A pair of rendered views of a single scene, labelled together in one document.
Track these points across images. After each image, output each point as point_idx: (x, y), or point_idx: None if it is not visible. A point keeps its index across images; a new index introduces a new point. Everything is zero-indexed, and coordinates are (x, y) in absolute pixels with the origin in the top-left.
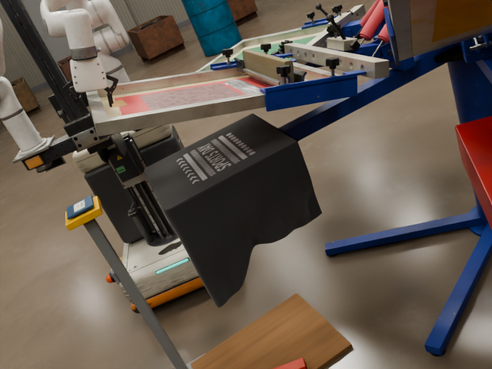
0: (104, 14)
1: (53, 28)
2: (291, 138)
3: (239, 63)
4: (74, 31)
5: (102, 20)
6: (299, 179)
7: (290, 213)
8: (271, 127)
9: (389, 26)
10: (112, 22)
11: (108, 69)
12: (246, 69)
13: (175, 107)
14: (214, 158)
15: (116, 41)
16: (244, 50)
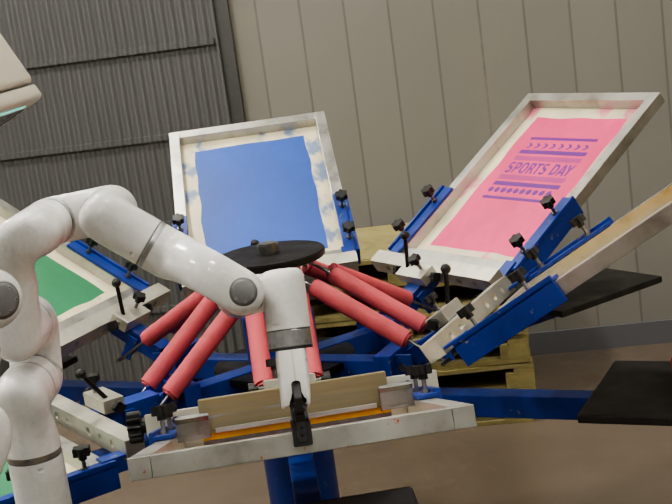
0: (55, 325)
1: (263, 294)
2: (390, 490)
3: (193, 424)
4: (305, 296)
5: (48, 339)
6: None
7: None
8: (312, 503)
9: (561, 291)
10: (58, 343)
11: (58, 442)
12: (233, 425)
13: (444, 402)
14: None
15: (60, 383)
16: (206, 398)
